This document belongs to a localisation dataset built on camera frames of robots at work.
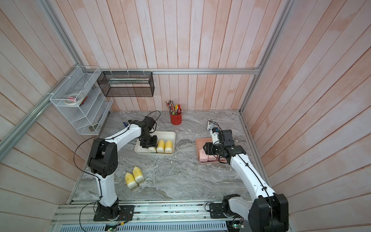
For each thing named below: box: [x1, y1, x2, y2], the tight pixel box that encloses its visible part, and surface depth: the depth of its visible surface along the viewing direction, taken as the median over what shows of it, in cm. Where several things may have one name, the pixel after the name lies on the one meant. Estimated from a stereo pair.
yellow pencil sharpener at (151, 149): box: [147, 146, 157, 153], surface depth 91 cm
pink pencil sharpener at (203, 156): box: [199, 148, 209, 162], surface depth 89 cm
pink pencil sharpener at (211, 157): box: [207, 154, 217, 161], surface depth 89 cm
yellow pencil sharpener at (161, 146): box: [156, 139, 165, 154], surface depth 92 cm
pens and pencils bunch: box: [165, 99, 183, 116], surface depth 106 cm
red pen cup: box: [170, 112, 183, 126], surface depth 107 cm
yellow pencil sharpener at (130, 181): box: [124, 172, 138, 190], surface depth 79 cm
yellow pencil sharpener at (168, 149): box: [165, 139, 173, 154], surface depth 92 cm
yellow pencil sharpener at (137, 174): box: [132, 166, 145, 183], surface depth 81 cm
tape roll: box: [63, 92, 84, 106], surface depth 75 cm
